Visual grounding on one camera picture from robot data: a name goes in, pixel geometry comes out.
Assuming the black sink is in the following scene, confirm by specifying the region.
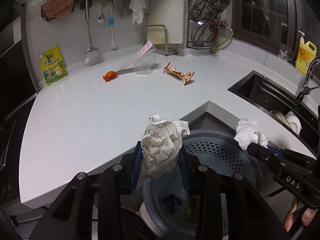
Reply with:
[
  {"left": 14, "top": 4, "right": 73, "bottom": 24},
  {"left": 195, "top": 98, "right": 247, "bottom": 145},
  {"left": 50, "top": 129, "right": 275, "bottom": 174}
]
[{"left": 227, "top": 70, "right": 320, "bottom": 153}]

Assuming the yellow dish soap bottle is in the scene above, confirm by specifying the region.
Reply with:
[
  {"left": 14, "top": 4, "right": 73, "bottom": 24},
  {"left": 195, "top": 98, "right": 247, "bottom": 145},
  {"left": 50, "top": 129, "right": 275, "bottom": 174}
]
[{"left": 295, "top": 31, "right": 317, "bottom": 75}]

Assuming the person's leg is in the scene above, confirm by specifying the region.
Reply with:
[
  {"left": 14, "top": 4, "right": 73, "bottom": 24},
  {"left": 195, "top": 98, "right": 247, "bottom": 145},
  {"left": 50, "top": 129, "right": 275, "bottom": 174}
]
[{"left": 121, "top": 200, "right": 150, "bottom": 240}]

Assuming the orange dishcloth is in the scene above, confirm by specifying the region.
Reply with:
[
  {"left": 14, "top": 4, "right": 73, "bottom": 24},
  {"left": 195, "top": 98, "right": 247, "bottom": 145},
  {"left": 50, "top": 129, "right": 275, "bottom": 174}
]
[{"left": 41, "top": 0, "right": 81, "bottom": 19}]

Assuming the perforated steel steamer plate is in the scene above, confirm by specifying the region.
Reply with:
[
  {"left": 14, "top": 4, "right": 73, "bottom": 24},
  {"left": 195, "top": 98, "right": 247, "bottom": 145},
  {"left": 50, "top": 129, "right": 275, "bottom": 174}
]
[{"left": 188, "top": 0, "right": 233, "bottom": 20}]

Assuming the clear plastic cup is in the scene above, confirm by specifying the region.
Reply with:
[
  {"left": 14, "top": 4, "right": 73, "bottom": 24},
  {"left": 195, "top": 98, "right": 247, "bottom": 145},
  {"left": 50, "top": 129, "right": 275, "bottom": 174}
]
[{"left": 134, "top": 52, "right": 157, "bottom": 75}]

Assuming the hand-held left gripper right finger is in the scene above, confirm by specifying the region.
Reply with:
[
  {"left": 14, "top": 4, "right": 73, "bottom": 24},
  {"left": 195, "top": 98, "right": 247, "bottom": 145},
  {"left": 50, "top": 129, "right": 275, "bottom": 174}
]
[{"left": 178, "top": 144, "right": 292, "bottom": 240}]

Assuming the red and cream snack wrapper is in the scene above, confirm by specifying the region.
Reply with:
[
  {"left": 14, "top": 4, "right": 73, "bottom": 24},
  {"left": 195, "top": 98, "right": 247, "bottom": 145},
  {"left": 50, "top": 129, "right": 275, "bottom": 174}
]
[{"left": 164, "top": 62, "right": 195, "bottom": 85}]

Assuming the person's right hand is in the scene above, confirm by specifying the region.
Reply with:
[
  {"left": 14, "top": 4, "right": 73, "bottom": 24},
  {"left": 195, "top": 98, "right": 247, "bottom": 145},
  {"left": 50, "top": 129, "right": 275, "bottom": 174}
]
[{"left": 283, "top": 197, "right": 320, "bottom": 232}]

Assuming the patterned paper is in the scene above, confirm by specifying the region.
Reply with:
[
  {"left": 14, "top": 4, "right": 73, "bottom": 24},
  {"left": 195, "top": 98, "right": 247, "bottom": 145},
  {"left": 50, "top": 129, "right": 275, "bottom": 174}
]
[{"left": 140, "top": 113, "right": 190, "bottom": 179}]

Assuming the grey perforated waste bin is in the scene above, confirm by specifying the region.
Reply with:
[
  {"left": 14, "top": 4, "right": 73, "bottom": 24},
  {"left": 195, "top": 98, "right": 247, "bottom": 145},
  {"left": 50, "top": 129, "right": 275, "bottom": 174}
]
[{"left": 139, "top": 129, "right": 263, "bottom": 240}]

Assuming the yellow-green tube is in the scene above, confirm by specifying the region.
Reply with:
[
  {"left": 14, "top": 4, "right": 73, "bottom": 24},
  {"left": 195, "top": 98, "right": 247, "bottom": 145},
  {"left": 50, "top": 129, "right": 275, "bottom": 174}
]
[{"left": 212, "top": 26, "right": 233, "bottom": 54}]

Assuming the dark window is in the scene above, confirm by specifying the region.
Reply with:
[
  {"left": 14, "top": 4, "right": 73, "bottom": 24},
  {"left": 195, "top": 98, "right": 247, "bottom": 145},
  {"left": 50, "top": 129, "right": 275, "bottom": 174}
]
[{"left": 231, "top": 0, "right": 320, "bottom": 53}]

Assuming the white cutting board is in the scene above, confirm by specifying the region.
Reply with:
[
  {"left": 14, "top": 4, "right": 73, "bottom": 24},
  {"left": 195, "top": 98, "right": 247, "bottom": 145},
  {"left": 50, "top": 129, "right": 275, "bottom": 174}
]
[{"left": 147, "top": 0, "right": 188, "bottom": 44}]

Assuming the hanging white paper towel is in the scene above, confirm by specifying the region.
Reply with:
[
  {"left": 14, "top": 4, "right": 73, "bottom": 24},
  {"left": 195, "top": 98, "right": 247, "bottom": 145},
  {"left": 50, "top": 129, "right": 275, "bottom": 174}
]
[{"left": 129, "top": 0, "right": 147, "bottom": 26}]

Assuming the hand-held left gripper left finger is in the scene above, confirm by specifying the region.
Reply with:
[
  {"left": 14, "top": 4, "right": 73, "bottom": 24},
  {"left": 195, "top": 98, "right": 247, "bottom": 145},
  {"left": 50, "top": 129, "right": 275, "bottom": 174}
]
[{"left": 30, "top": 140, "right": 144, "bottom": 240}]

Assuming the steel cutting board holder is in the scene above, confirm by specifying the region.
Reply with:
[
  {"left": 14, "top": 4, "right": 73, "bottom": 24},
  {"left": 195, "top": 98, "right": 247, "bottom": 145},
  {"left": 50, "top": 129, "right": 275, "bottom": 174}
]
[{"left": 142, "top": 24, "right": 178, "bottom": 56}]

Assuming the white brush with blue head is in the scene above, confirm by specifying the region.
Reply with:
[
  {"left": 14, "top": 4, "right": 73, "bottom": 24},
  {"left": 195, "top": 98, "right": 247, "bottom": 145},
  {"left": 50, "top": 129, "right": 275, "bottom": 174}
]
[{"left": 107, "top": 1, "right": 118, "bottom": 50}]

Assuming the orange peel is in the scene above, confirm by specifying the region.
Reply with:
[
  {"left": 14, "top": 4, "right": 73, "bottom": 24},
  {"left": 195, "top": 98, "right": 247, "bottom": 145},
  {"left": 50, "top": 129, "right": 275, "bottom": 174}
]
[{"left": 103, "top": 71, "right": 118, "bottom": 82}]

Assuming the black metal lid rack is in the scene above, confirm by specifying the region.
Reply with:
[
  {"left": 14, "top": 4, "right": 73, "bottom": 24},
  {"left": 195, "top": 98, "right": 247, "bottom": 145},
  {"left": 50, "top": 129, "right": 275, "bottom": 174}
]
[{"left": 186, "top": 0, "right": 225, "bottom": 50}]

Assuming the yellow-green seasoning pouch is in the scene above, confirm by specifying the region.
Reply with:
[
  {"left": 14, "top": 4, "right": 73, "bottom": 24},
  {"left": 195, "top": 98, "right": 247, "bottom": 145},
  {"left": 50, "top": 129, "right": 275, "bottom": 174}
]
[{"left": 39, "top": 45, "right": 68, "bottom": 86}]

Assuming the stack of white plates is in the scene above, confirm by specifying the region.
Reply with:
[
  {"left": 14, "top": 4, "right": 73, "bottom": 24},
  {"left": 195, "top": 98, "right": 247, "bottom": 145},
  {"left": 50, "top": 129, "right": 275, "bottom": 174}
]
[{"left": 271, "top": 109, "right": 288, "bottom": 123}]

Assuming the white tissue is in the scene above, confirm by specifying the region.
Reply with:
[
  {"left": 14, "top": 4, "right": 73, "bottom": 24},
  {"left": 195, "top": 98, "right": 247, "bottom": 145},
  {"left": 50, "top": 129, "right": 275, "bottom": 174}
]
[{"left": 234, "top": 118, "right": 270, "bottom": 150}]

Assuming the steel spatula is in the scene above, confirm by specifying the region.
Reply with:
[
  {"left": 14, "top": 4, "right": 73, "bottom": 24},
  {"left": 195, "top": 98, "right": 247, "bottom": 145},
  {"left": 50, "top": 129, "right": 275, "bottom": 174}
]
[{"left": 83, "top": 0, "right": 102, "bottom": 67}]

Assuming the black range hood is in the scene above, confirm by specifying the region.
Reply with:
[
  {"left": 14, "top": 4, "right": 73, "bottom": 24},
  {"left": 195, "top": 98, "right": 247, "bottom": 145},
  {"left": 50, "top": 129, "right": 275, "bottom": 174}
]
[{"left": 0, "top": 5, "right": 38, "bottom": 115}]

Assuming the long pink receipt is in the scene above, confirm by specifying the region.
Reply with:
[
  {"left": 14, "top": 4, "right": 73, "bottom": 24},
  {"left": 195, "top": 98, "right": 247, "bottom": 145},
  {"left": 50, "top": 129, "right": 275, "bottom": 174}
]
[{"left": 115, "top": 40, "right": 154, "bottom": 72}]

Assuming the steel faucet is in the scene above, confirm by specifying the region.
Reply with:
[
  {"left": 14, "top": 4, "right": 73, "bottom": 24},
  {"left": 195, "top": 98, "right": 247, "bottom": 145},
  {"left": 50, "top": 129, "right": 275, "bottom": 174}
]
[{"left": 296, "top": 57, "right": 320, "bottom": 103}]

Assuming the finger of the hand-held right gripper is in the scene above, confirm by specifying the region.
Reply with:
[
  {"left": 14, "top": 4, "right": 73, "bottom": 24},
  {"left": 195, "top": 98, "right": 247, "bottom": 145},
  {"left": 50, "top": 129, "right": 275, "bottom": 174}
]
[
  {"left": 266, "top": 146, "right": 315, "bottom": 166},
  {"left": 246, "top": 142, "right": 283, "bottom": 171}
]

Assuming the glass mug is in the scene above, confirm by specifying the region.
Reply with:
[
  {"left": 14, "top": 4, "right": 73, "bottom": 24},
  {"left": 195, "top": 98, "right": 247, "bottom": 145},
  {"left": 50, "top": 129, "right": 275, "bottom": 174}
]
[{"left": 278, "top": 42, "right": 294, "bottom": 61}]

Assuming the glass pot lid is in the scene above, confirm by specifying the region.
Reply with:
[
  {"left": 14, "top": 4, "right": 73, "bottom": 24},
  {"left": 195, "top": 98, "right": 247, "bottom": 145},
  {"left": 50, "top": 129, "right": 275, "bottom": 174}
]
[{"left": 194, "top": 19, "right": 218, "bottom": 43}]

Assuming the steel spoon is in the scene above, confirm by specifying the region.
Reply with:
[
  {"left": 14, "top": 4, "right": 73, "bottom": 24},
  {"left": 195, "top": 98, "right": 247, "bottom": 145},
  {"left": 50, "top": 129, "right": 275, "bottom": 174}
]
[{"left": 97, "top": 0, "right": 107, "bottom": 23}]

